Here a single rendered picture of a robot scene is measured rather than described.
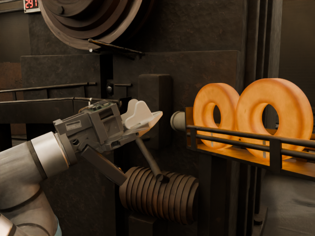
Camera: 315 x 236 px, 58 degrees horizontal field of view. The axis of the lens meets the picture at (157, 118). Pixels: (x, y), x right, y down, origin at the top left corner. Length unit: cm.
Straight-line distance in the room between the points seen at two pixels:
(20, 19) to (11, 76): 754
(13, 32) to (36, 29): 1012
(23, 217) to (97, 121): 19
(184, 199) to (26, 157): 40
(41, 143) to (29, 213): 11
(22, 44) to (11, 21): 91
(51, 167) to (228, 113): 37
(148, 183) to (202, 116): 23
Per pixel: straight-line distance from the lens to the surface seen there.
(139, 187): 79
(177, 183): 75
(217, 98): 66
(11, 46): 1167
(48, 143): 52
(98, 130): 52
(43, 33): 141
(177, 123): 79
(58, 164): 52
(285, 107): 54
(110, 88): 110
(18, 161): 52
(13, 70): 381
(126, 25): 94
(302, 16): 695
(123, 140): 54
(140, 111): 56
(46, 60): 131
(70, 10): 97
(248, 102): 59
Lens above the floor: 82
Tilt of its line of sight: 10 degrees down
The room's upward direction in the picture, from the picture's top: straight up
